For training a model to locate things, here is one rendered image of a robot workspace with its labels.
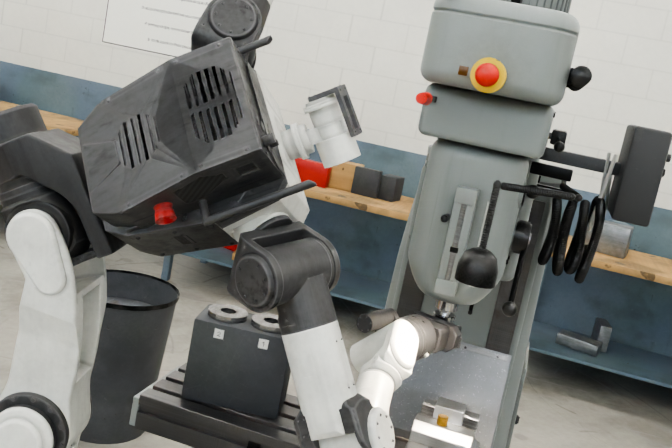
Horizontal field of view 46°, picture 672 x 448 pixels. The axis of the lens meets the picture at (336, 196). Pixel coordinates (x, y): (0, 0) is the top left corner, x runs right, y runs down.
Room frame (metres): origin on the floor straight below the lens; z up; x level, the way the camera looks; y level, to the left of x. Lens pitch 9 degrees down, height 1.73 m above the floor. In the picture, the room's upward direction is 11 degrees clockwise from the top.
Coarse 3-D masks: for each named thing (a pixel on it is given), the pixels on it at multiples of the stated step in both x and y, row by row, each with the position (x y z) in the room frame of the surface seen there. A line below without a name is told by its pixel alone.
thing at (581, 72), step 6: (582, 66) 1.39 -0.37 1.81; (570, 72) 1.48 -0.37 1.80; (576, 72) 1.39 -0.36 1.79; (582, 72) 1.38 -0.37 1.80; (588, 72) 1.38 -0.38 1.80; (570, 78) 1.44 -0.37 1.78; (576, 78) 1.39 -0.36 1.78; (582, 78) 1.38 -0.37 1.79; (588, 78) 1.38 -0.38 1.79; (570, 84) 1.58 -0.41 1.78; (576, 84) 1.39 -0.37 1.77; (582, 84) 1.38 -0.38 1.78; (576, 90) 1.75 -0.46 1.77
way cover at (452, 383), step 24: (432, 360) 1.94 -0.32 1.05; (456, 360) 1.93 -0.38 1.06; (480, 360) 1.93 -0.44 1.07; (504, 360) 1.92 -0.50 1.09; (408, 384) 1.92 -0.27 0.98; (432, 384) 1.91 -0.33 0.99; (456, 384) 1.90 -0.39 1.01; (480, 384) 1.90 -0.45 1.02; (504, 384) 1.89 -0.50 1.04; (408, 408) 1.87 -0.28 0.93; (480, 408) 1.87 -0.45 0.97
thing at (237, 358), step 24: (216, 312) 1.69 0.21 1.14; (240, 312) 1.72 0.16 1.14; (192, 336) 1.66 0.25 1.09; (216, 336) 1.66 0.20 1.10; (240, 336) 1.65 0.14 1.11; (264, 336) 1.65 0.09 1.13; (192, 360) 1.66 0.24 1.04; (216, 360) 1.66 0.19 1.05; (240, 360) 1.65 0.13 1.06; (264, 360) 1.65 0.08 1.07; (192, 384) 1.66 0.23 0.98; (216, 384) 1.66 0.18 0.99; (240, 384) 1.65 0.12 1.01; (264, 384) 1.65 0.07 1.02; (240, 408) 1.65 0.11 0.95; (264, 408) 1.65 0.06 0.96
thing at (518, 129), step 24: (456, 96) 1.50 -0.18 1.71; (480, 96) 1.49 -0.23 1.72; (432, 120) 1.51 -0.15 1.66; (456, 120) 1.50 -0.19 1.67; (480, 120) 1.49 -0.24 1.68; (504, 120) 1.48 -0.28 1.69; (528, 120) 1.46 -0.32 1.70; (552, 120) 1.74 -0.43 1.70; (480, 144) 1.49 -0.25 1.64; (504, 144) 1.47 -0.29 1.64; (528, 144) 1.46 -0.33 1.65
